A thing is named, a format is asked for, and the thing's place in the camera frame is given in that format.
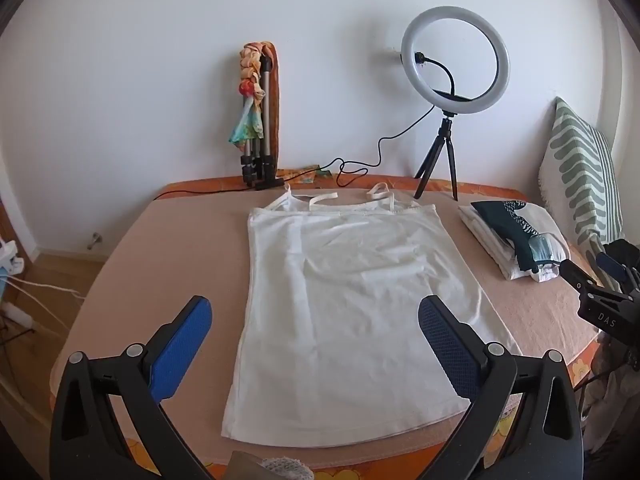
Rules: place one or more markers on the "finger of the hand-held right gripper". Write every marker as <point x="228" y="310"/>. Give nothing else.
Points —
<point x="610" y="265"/>
<point x="575" y="272"/>

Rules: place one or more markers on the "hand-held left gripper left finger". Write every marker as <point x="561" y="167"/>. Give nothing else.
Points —
<point x="180" y="345"/>

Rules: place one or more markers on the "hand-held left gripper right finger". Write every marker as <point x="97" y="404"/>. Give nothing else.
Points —
<point x="445" y="345"/>

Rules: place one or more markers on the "white tank top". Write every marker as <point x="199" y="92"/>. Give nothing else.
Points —
<point x="350" y="310"/>

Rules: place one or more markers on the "folded white clothes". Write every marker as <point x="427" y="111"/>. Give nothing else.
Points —
<point x="500" y="250"/>

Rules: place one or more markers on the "person's left hand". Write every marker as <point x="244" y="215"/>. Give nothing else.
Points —
<point x="290" y="467"/>

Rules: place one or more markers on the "dark green printed garment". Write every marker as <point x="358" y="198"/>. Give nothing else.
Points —
<point x="505" y="225"/>

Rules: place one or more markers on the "green patterned pillow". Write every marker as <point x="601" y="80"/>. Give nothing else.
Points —
<point x="580" y="170"/>

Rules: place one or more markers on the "beige blanket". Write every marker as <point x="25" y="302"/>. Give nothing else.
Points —
<point x="175" y="240"/>

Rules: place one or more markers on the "orange floral bedsheet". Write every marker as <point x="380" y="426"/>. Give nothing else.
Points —
<point x="475" y="190"/>

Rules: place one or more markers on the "metal door stopper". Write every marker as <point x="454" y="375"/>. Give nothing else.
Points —
<point x="94" y="241"/>

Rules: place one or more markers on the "black chair legs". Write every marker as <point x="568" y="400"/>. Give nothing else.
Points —
<point x="452" y="155"/>

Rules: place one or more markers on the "white power strip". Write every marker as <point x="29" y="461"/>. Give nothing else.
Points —
<point x="12" y="315"/>

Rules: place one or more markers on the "folded tripod with colourful cloth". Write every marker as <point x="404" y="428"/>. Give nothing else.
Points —
<point x="247" y="127"/>

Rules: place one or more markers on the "black gooseneck phone holder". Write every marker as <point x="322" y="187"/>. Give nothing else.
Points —
<point x="447" y="67"/>

